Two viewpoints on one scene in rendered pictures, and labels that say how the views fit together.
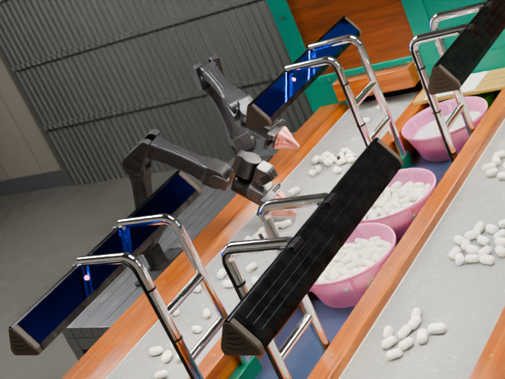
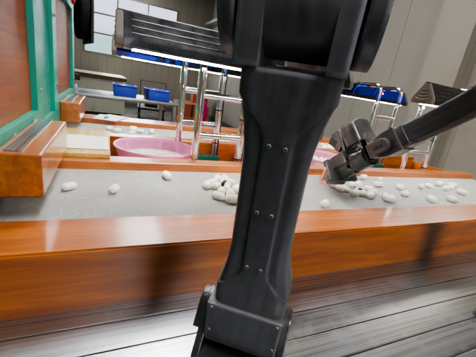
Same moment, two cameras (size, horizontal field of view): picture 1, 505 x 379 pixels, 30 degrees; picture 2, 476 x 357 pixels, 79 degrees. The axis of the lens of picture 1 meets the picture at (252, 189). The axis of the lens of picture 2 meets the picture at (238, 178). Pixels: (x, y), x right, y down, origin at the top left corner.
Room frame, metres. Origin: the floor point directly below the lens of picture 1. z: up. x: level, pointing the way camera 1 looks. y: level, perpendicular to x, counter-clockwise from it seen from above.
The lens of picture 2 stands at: (3.40, 0.03, 1.00)
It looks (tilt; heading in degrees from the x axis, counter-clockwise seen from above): 17 degrees down; 203
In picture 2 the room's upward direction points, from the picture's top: 9 degrees clockwise
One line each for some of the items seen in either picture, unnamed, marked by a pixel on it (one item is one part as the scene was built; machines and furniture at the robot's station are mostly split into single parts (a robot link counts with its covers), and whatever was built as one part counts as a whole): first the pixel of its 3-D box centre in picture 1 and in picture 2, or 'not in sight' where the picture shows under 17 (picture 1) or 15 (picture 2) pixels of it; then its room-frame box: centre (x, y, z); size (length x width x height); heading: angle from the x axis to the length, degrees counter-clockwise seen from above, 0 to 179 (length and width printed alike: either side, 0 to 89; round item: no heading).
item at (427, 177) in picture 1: (393, 208); not in sight; (2.31, -0.32, 0.72); 0.27 x 0.27 x 0.10
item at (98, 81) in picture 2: not in sight; (81, 89); (-1.20, -6.04, 0.41); 2.16 x 1.76 x 0.81; 49
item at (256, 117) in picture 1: (304, 68); (251, 55); (2.69, -0.29, 1.08); 0.62 x 0.08 x 0.07; 139
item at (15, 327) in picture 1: (110, 253); (476, 103); (1.96, 0.35, 1.08); 0.62 x 0.08 x 0.07; 139
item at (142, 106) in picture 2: not in sight; (151, 100); (-1.84, -4.61, 0.42); 1.08 x 0.62 x 0.84; 47
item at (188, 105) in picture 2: not in sight; (191, 105); (-2.94, -4.28, 0.37); 1.31 x 1.01 x 0.74; 49
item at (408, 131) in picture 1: (449, 131); (155, 159); (2.64, -0.61, 0.72); 0.27 x 0.27 x 0.10
